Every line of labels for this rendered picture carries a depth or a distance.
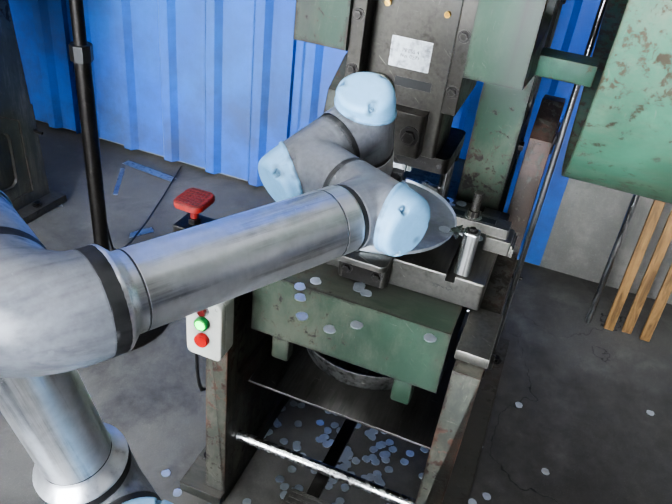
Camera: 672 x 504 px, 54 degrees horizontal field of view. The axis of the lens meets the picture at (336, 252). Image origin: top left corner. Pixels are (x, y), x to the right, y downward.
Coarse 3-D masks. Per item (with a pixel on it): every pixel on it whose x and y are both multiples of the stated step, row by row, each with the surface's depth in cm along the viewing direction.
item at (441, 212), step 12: (408, 180) 134; (420, 192) 131; (432, 192) 131; (432, 204) 127; (444, 204) 128; (432, 216) 124; (444, 216) 124; (432, 228) 120; (432, 240) 116; (444, 240) 116; (372, 252) 111; (408, 252) 112; (420, 252) 113
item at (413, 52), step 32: (384, 0) 108; (416, 0) 106; (448, 0) 105; (384, 32) 111; (416, 32) 109; (448, 32) 107; (384, 64) 114; (416, 64) 111; (448, 64) 110; (416, 96) 114; (416, 128) 114; (448, 128) 124
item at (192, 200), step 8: (184, 192) 126; (192, 192) 126; (200, 192) 126; (208, 192) 126; (176, 200) 123; (184, 200) 123; (192, 200) 123; (200, 200) 123; (208, 200) 124; (184, 208) 122; (192, 208) 122; (200, 208) 122; (192, 216) 126
